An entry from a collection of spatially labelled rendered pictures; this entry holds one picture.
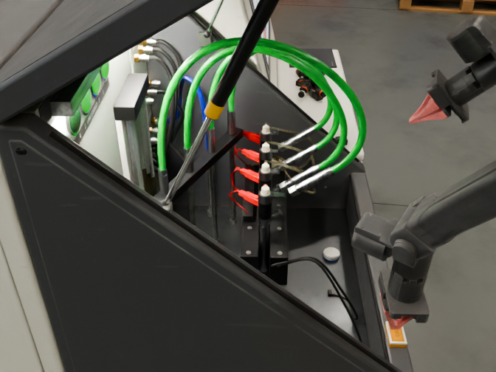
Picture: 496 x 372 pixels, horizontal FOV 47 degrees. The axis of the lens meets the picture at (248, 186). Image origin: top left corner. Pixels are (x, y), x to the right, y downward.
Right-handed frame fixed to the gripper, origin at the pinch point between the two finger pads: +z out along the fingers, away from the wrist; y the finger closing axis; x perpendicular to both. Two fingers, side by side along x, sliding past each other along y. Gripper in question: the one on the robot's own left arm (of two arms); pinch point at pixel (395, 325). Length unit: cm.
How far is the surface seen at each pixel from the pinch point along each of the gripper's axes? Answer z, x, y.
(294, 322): -15.4, -19.6, 12.5
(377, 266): 3.0, 0.2, -17.9
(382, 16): 107, 89, -441
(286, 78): 2, -16, -101
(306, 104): 2, -10, -84
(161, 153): -21, -43, -22
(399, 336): 1.3, 0.7, 1.4
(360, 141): -25.1, -6.6, -21.5
